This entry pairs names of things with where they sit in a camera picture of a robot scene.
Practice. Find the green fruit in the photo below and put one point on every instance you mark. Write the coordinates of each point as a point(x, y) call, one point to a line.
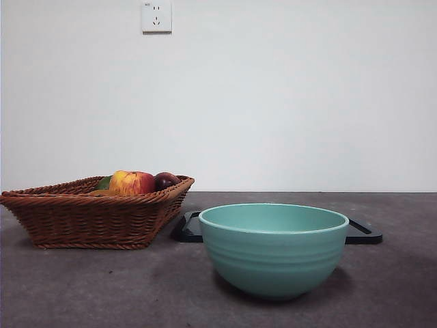
point(103, 182)

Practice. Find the red yellow apple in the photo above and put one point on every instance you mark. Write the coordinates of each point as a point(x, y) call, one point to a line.
point(131, 182)

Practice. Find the orange brown fruit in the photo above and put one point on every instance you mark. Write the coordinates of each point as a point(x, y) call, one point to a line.
point(104, 192)

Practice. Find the black rectangular tray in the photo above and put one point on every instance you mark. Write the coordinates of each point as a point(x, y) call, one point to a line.
point(189, 232)

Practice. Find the brown wicker basket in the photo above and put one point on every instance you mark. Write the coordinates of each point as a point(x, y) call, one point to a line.
point(88, 218)

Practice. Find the teal ribbed bowl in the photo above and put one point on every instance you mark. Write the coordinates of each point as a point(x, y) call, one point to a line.
point(273, 263)

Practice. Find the white wall power socket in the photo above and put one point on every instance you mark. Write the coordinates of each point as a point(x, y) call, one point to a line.
point(157, 17)

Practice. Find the dark red plum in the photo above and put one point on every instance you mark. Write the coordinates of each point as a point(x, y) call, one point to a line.
point(165, 180)

